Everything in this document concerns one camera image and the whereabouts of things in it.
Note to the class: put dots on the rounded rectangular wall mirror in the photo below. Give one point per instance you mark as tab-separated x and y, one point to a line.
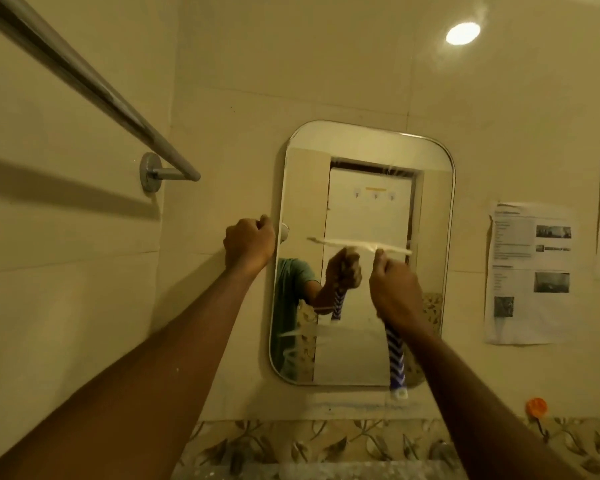
360	194

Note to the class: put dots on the orange wall hook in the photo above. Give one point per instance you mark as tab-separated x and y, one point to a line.
536	409

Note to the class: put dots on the person's right forearm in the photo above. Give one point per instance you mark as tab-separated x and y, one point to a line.
475	409

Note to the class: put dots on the person's left hand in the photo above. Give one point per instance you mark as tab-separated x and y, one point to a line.
247	244

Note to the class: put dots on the person's right hand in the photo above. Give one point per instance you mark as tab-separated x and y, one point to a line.
396	292

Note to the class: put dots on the person's right fingers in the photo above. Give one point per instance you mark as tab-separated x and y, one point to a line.
380	259

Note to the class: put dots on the round ceiling light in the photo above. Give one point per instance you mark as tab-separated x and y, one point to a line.
463	33

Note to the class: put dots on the person's left forearm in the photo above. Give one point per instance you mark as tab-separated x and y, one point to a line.
115	379

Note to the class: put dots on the chrome towel bar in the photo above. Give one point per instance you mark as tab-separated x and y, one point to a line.
80	79

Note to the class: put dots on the person's left fingers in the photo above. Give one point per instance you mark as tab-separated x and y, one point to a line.
260	223

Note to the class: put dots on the printed paper notice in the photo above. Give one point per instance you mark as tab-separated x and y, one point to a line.
529	272

